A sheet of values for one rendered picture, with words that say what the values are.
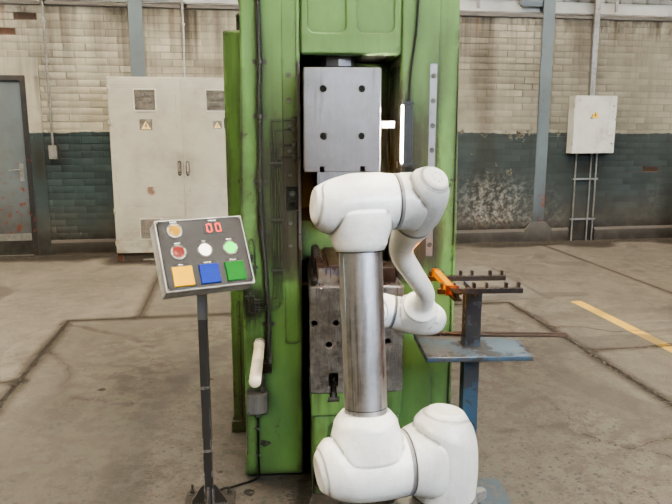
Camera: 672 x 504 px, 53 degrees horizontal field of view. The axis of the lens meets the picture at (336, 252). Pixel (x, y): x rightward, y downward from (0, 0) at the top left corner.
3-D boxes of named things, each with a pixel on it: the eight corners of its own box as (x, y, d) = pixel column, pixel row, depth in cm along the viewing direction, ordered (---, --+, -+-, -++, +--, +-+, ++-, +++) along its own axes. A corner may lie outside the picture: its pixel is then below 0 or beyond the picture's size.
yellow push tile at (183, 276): (196, 284, 242) (192, 265, 244) (175, 286, 239) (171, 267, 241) (194, 285, 244) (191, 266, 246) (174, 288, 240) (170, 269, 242)
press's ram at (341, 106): (401, 171, 265) (403, 67, 258) (304, 172, 262) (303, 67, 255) (386, 165, 306) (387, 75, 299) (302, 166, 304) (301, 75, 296)
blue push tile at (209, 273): (221, 281, 247) (218, 262, 249) (202, 283, 243) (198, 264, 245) (220, 283, 249) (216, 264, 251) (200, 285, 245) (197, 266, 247)
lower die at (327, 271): (366, 282, 272) (366, 262, 271) (317, 283, 271) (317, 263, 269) (356, 262, 314) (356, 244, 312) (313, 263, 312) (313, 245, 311)
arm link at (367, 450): (419, 508, 152) (326, 523, 147) (394, 481, 168) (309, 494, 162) (409, 169, 148) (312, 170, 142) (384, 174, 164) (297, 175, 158)
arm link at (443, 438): (489, 504, 159) (493, 418, 155) (417, 516, 154) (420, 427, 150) (459, 471, 174) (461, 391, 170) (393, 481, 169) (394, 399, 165)
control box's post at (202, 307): (213, 507, 275) (204, 249, 255) (204, 507, 275) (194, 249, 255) (214, 502, 279) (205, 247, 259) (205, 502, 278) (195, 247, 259)
